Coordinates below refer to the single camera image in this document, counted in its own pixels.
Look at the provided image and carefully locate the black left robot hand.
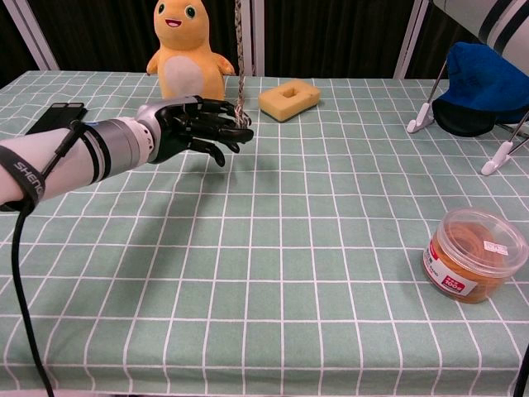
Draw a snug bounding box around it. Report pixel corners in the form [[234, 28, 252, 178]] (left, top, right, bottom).
[[137, 95, 255, 168]]

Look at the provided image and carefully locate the braided brown rope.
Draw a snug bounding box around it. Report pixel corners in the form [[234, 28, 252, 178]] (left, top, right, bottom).
[[232, 0, 253, 129]]

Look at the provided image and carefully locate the orange plush toy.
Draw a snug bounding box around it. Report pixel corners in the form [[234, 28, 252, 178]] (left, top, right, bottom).
[[147, 0, 236, 101]]

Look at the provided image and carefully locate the black curtain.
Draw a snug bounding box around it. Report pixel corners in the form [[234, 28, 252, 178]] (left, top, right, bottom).
[[0, 0, 455, 79]]

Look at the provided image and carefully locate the black folding stand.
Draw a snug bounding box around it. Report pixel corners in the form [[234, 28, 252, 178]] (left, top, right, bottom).
[[25, 102, 88, 136]]

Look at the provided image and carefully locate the yellow sponge with hole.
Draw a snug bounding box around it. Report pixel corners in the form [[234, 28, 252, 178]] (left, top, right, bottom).
[[258, 79, 322, 124]]

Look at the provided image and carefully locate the green checked tablecloth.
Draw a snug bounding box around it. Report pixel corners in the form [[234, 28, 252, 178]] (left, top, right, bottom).
[[0, 69, 529, 397]]

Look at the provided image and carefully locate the blue cloth cap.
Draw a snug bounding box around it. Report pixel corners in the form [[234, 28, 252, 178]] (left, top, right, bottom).
[[431, 41, 529, 136]]

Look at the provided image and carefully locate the clear tub of rubber bands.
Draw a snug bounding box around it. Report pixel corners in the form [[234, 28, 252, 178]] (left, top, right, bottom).
[[422, 207, 529, 305]]

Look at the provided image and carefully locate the white metal rack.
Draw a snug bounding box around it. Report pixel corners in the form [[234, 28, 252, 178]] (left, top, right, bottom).
[[406, 57, 529, 176]]

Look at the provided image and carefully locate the white frame post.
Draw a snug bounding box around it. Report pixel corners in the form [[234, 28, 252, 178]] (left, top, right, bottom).
[[241, 0, 266, 78], [0, 0, 60, 72], [392, 0, 433, 80]]

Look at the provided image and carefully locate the black velcro strap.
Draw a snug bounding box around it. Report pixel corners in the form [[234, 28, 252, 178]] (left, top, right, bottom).
[[0, 146, 45, 213]]

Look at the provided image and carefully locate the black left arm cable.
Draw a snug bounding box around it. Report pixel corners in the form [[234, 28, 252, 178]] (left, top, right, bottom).
[[12, 119, 83, 397]]

